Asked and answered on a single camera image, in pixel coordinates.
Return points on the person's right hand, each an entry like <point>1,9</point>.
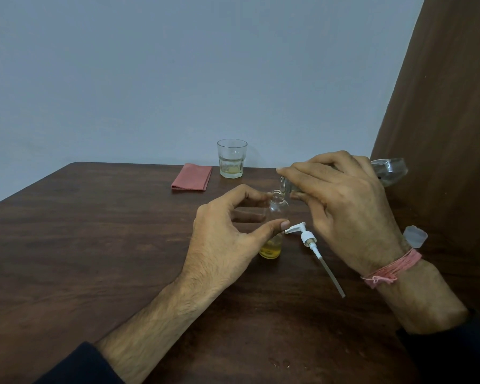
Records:
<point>352,219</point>

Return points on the person's left hand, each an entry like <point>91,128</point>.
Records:
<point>218,247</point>

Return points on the person's right middle finger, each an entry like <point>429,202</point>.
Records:
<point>336,157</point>

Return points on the person's right thumb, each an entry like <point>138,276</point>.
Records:
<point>310,207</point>

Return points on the person's left thumb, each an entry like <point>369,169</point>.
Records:
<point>270,231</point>

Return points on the person's left middle finger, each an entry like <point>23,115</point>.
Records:
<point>250,216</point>

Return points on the small clear bottle yellow liquid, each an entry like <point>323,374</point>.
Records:
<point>271,249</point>

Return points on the clear plastic bottle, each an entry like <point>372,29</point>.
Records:
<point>390,171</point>

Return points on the person's left forearm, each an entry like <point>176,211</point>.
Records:
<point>156,327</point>

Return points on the person's right forearm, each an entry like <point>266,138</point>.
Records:
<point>420,299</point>

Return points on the white pump dispenser with tube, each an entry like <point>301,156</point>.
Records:
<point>308,238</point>

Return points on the clear drinking glass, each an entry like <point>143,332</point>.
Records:
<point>232,159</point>

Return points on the folded red cloth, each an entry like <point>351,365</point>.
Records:
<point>192,177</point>

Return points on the pink thread wristband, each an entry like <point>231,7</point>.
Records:
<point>392,269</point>

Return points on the clear plastic cap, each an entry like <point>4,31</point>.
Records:
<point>415,237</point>

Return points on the dark right sleeve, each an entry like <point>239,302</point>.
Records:
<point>456,351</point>

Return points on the dark sleeve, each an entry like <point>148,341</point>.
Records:
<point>82,365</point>
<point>456,351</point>

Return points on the dark left sleeve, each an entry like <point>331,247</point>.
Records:
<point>82,365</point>

